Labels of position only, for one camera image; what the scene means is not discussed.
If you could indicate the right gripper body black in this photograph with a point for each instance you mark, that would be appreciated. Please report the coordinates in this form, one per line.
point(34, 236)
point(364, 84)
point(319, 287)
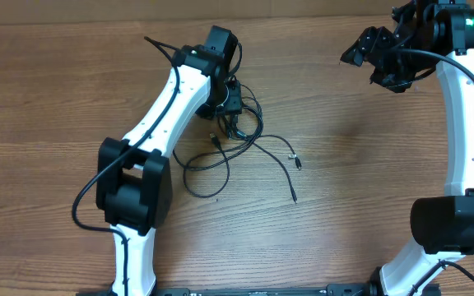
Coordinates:
point(395, 71)

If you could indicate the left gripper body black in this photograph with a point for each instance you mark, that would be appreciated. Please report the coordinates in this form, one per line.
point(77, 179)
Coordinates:
point(232, 103)

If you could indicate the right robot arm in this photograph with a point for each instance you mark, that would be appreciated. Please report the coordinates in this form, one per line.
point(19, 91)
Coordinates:
point(430, 38)

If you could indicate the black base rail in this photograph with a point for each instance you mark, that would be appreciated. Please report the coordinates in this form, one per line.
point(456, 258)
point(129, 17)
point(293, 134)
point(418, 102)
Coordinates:
point(257, 292)

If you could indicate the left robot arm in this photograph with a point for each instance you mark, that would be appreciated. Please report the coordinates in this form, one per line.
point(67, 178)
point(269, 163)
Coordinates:
point(133, 187)

